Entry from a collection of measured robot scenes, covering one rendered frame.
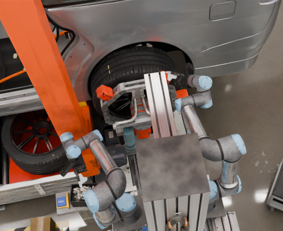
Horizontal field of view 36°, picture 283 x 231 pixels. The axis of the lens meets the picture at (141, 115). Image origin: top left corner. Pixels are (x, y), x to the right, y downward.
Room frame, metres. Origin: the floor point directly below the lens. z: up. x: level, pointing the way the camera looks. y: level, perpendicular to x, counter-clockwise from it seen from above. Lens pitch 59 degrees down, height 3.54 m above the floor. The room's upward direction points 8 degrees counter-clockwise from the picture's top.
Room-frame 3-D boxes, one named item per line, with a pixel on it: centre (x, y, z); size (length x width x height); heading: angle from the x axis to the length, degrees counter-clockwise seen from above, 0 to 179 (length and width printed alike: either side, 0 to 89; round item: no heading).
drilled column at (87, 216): (1.20, 0.54, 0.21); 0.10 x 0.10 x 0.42; 3
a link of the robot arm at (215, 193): (0.92, -0.34, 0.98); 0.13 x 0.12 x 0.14; 99
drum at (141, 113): (1.62, 0.00, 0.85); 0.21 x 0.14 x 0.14; 3
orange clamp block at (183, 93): (1.72, -0.31, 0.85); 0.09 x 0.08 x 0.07; 93
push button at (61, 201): (1.19, 0.68, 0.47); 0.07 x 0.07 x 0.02; 3
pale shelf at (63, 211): (1.20, 0.51, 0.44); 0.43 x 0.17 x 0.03; 93
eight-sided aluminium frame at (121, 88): (1.70, 0.00, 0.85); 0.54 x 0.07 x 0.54; 93
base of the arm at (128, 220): (0.92, 0.17, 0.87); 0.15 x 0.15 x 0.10
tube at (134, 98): (1.57, 0.10, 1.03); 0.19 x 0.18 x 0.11; 3
